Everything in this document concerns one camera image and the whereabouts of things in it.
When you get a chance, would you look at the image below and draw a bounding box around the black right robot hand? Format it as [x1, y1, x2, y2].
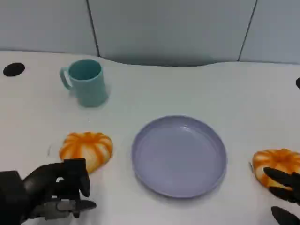
[263, 166, 300, 225]

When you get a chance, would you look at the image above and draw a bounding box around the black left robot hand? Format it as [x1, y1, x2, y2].
[22, 158, 98, 220]

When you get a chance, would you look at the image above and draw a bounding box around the orange and white toy bread roll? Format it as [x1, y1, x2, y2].
[59, 132, 113, 173]
[252, 148, 300, 188]

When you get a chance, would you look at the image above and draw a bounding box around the pale green mug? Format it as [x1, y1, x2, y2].
[59, 59, 109, 108]

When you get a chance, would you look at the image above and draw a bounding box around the lilac plate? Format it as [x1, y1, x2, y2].
[131, 114, 227, 199]

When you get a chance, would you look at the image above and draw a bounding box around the grey partition panel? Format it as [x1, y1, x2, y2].
[0, 0, 100, 57]
[238, 0, 300, 65]
[86, 0, 258, 68]

